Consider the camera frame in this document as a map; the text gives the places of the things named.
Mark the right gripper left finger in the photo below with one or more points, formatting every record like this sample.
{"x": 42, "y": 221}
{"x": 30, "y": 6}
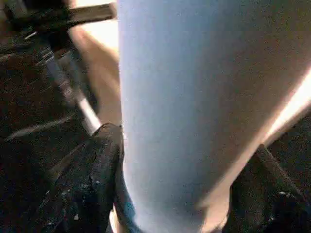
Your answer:
{"x": 77, "y": 189}

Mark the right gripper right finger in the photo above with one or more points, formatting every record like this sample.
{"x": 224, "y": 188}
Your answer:
{"x": 272, "y": 199}

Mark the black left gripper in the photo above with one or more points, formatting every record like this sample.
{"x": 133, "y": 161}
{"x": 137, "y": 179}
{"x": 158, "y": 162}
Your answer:
{"x": 34, "y": 17}

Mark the white plastic table top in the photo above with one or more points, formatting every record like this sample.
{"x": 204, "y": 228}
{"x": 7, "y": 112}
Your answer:
{"x": 102, "y": 53}

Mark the white plastic table leg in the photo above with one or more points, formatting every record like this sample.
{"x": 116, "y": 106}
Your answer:
{"x": 194, "y": 97}

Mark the black plastic mat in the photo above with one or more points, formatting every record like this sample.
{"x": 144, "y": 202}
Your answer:
{"x": 29, "y": 121}

